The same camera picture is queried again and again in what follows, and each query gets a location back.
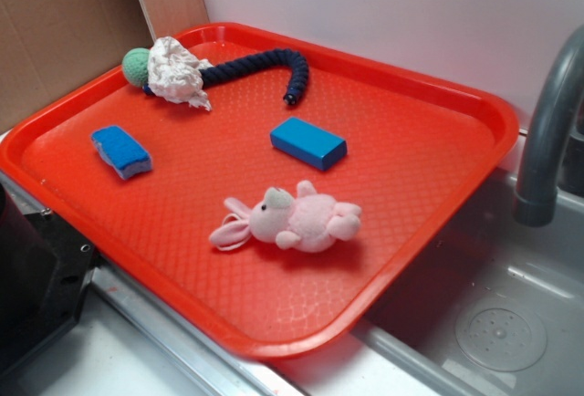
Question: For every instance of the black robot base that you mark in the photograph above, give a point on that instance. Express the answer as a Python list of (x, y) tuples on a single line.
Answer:
[(45, 270)]

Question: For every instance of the pink plush bunny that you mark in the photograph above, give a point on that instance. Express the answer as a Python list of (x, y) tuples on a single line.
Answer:
[(308, 221)]

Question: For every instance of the red plastic tray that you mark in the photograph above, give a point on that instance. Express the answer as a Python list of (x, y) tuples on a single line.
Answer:
[(418, 147)]

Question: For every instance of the blue rectangular block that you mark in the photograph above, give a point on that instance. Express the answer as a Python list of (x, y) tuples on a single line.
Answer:
[(309, 143)]

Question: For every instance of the crumpled white cloth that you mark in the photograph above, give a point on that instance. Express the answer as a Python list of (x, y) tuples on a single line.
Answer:
[(175, 74)]

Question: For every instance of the blue sponge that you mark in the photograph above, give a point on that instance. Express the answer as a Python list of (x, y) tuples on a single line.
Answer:
[(121, 152)]

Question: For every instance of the green knitted ball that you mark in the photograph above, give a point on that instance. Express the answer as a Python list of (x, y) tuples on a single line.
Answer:
[(135, 66)]

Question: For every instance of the grey plastic sink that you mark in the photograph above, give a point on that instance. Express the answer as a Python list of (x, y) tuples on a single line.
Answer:
[(489, 307)]

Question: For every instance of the grey faucet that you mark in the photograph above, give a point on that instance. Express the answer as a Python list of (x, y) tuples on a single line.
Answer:
[(552, 157)]

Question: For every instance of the brown cardboard panel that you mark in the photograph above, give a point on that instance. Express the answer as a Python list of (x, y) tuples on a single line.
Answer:
[(51, 47)]

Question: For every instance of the navy blue rope toy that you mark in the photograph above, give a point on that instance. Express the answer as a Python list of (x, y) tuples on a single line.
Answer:
[(248, 65)]

